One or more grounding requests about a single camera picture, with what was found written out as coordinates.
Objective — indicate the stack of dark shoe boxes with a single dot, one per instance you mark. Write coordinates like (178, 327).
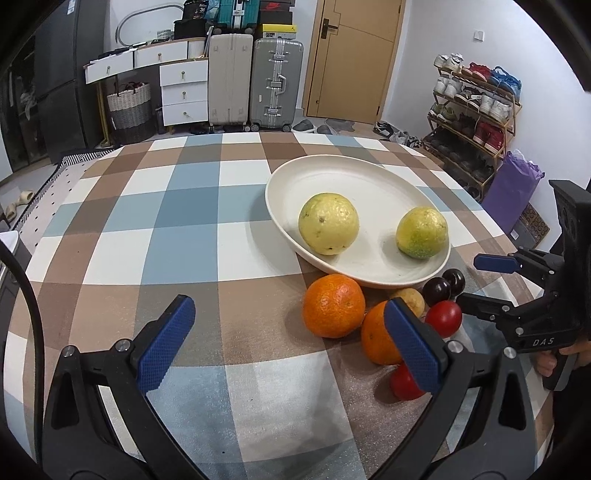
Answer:
(276, 11)

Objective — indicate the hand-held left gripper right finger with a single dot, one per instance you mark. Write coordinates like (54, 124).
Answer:
(413, 341)

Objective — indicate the black bag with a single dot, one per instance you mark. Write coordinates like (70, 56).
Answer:
(191, 28)

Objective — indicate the beige suitcase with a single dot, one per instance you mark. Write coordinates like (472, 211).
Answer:
(230, 78)

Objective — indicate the orange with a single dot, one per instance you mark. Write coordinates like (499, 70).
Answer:
(333, 305)
(376, 337)

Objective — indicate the silver suitcase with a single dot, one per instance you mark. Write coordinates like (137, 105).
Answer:
(276, 83)

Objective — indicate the beige slipper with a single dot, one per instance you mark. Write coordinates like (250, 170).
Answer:
(7, 212)
(24, 196)

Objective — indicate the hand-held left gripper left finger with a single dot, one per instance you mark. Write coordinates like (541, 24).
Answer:
(166, 341)

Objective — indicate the black white sneaker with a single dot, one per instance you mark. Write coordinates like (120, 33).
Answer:
(383, 129)

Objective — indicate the white curved tube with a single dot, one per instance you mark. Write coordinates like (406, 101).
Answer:
(138, 16)

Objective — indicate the person's right hand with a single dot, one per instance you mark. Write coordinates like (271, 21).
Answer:
(545, 364)

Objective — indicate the red tomato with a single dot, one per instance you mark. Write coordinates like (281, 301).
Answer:
(443, 318)
(401, 385)

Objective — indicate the wooden door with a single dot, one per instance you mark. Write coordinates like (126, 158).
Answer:
(351, 69)

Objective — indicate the large yellow green guava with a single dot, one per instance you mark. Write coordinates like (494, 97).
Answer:
(328, 224)

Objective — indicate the shoe rack with shoes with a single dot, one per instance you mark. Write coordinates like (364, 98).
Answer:
(471, 120)

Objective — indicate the small yellow green guava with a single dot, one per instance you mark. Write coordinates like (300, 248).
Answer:
(422, 233)

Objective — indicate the teal suitcase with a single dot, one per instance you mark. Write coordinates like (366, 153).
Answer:
(235, 16)

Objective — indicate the grey slipper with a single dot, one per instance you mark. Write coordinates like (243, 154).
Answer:
(325, 129)
(303, 125)

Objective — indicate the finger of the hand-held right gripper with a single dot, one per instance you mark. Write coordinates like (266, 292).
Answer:
(496, 264)
(485, 309)

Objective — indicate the dotted floor rug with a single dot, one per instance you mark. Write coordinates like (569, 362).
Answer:
(51, 194)

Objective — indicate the woven laundry basket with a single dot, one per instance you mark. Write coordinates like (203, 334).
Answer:
(130, 113)

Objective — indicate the purple bag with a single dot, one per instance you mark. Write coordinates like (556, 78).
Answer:
(512, 194)

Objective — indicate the brown longan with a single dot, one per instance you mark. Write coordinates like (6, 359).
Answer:
(413, 300)

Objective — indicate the checked tablecloth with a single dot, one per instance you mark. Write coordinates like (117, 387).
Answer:
(184, 230)

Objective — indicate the yellow black shoe box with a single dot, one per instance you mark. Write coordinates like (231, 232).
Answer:
(280, 31)

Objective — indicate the black refrigerator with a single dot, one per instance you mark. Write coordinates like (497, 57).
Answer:
(69, 83)

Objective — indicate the white oval plate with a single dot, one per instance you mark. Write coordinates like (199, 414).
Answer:
(369, 194)

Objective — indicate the grey sneaker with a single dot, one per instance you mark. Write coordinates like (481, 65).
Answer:
(406, 138)

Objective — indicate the grey floor mat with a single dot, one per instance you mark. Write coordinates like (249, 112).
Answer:
(341, 124)

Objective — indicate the white drawer cabinet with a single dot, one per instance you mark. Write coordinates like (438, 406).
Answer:
(182, 90)

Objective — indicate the dark purple plum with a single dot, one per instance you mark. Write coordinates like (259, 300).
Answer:
(436, 290)
(456, 280)

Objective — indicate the person's right forearm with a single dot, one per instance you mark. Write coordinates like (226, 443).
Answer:
(572, 415)

